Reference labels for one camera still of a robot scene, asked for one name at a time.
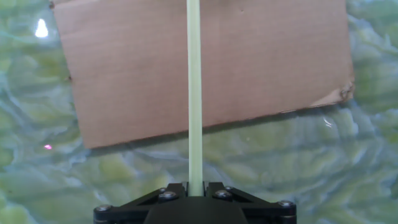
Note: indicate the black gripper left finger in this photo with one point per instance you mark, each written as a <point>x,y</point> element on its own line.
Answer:
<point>124,211</point>

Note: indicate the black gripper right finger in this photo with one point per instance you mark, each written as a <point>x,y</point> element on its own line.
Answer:
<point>270,211</point>

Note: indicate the brown cardboard sheet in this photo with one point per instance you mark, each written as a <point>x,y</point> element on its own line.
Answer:
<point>124,77</point>

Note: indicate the green marble pattern mat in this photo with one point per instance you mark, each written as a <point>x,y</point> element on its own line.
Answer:
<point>280,171</point>

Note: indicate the pale green flyswatter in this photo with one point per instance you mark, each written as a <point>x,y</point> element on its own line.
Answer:
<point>195,93</point>

